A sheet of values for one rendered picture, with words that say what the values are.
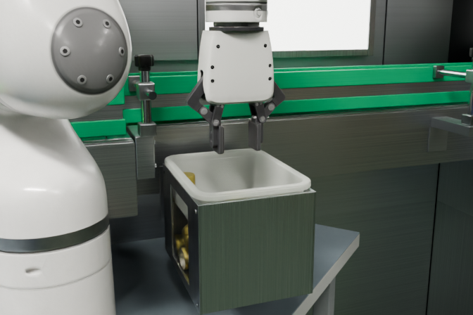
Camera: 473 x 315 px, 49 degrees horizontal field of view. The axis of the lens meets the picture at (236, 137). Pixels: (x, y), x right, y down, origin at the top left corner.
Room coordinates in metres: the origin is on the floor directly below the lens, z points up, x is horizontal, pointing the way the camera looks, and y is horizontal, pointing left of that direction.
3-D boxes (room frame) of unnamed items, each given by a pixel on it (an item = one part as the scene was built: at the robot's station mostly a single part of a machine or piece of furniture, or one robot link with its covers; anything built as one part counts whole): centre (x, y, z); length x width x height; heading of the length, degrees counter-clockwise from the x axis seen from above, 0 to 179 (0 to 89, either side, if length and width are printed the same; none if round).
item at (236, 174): (0.76, 0.01, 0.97); 0.22 x 0.17 x 0.09; 20
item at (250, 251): (0.79, 0.02, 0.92); 0.27 x 0.17 x 0.15; 20
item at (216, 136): (0.71, 0.04, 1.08); 0.03 x 0.03 x 0.07; 20
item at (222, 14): (0.72, 0.00, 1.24); 0.09 x 0.08 x 0.03; 110
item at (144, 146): (0.83, 0.16, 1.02); 0.09 x 0.04 x 0.07; 20
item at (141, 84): (0.82, 0.15, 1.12); 0.17 x 0.03 x 0.12; 20
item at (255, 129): (0.73, -0.04, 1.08); 0.03 x 0.03 x 0.07; 20
